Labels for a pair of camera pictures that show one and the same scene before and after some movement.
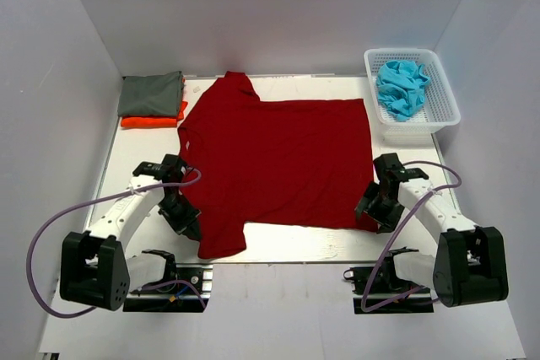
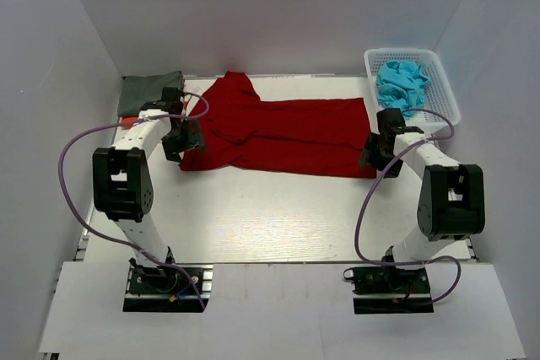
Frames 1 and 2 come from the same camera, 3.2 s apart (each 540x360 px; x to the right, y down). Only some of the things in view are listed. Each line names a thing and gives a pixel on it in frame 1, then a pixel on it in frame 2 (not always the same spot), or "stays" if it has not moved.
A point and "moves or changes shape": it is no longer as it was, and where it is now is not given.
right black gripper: x=389 y=220 → x=394 y=170
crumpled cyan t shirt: x=401 y=88 stays
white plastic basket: x=412 y=97 stays
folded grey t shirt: x=157 y=94 stays
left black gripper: x=180 y=229 → x=195 y=139
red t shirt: x=301 y=163 moves or changes shape
